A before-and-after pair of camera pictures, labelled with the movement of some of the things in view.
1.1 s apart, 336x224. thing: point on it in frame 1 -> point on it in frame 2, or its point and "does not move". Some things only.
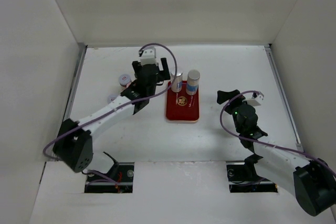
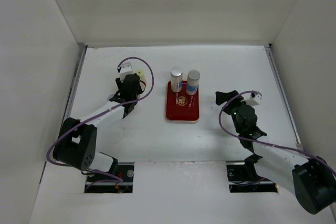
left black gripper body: [160, 79] -> [119, 83]
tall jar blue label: [177, 85] does not move
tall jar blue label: [192, 82] does not move
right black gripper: [237, 101] does not move
